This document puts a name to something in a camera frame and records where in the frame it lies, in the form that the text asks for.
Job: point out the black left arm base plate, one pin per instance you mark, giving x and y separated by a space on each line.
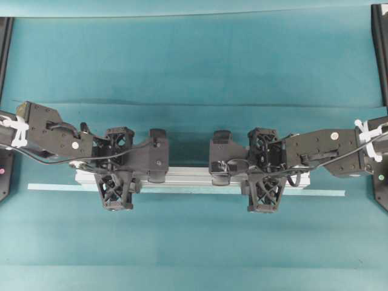
6 166

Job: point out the silver aluminium extrusion rail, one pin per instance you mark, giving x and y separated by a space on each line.
182 176

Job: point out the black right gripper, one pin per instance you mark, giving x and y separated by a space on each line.
227 158

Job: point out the light blue tape strip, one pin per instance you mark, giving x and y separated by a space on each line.
204 190

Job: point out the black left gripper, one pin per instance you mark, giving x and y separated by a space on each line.
151 157

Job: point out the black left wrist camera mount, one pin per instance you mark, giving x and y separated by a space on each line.
115 181

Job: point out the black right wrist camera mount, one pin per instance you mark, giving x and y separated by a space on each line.
265 194

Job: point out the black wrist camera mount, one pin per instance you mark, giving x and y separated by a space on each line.
115 181
265 194

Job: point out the teal cloth table cover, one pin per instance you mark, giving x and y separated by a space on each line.
52 240

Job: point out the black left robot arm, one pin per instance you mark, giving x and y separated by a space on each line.
41 132

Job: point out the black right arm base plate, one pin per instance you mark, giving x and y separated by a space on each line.
380 188

